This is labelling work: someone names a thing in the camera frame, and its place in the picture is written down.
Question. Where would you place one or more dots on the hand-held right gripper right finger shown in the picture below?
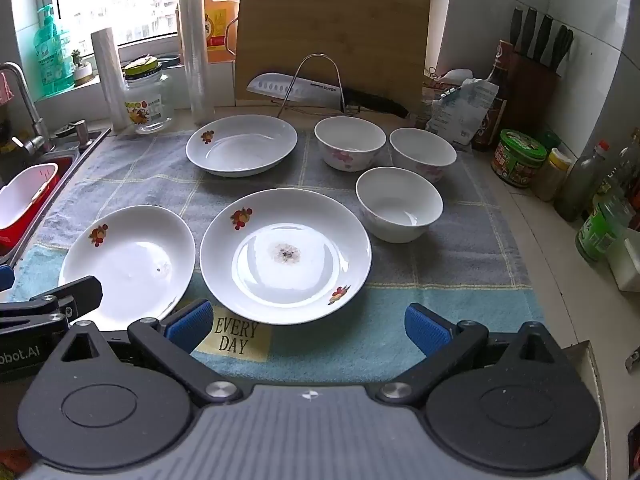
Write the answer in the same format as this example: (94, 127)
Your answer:
(425, 328)

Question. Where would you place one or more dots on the bamboo cutting board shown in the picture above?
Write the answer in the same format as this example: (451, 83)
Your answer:
(350, 30)

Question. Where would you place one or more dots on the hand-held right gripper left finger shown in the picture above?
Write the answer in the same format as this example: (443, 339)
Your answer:
(190, 321)

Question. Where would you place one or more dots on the glass jar green lid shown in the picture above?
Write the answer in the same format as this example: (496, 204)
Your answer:
(147, 105)

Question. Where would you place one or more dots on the short plastic bag roll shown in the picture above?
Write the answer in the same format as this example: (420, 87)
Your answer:
(111, 80)

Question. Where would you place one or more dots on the green plastic bottle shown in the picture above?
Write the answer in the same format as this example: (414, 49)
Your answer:
(600, 230)

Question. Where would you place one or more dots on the steel kitchen faucet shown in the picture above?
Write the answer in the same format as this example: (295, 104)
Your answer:
(27, 105)

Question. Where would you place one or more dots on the tall plastic wrap roll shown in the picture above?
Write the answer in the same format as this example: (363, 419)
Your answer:
(196, 50)

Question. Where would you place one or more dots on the yellow lid seasoning jar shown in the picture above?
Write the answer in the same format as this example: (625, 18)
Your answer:
(550, 175)

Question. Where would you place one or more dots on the red cap glass bottle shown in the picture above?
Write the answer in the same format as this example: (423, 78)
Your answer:
(580, 185)

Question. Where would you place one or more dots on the steel sink soap dispenser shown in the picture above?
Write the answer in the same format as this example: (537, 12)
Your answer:
(80, 132)

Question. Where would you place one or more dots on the white fruit print plate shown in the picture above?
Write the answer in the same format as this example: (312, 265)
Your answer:
(242, 147)
(300, 260)
(130, 260)

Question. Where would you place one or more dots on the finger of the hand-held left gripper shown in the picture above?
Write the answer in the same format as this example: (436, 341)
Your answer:
(75, 295)
(5, 277)

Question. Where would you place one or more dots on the small potted plant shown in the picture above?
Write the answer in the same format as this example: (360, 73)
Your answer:
(81, 72)

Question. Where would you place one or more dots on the stainless steel sink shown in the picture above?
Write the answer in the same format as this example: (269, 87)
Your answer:
(85, 142)

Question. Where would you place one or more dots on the dark soy sauce bottle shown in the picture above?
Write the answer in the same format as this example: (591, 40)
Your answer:
(495, 110)

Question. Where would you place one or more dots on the white plastic box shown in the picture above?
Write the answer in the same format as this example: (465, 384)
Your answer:
(625, 265)

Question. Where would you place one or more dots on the white strainer basket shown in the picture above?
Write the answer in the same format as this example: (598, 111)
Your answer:
(22, 195)

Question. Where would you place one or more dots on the green dish soap bottle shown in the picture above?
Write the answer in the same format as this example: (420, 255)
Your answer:
(50, 55)

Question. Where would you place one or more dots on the orange cooking wine jug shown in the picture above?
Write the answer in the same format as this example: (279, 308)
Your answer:
(220, 15)

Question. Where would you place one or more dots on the grey blue checked dish towel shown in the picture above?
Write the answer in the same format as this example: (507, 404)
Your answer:
(450, 280)

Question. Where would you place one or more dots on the wooden knife block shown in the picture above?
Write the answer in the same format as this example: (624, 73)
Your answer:
(537, 75)

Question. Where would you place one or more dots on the white pink floral bowl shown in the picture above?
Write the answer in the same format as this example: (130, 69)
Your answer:
(350, 147)
(422, 157)

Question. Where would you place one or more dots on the white plastic bag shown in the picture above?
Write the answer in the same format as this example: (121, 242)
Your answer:
(460, 112)

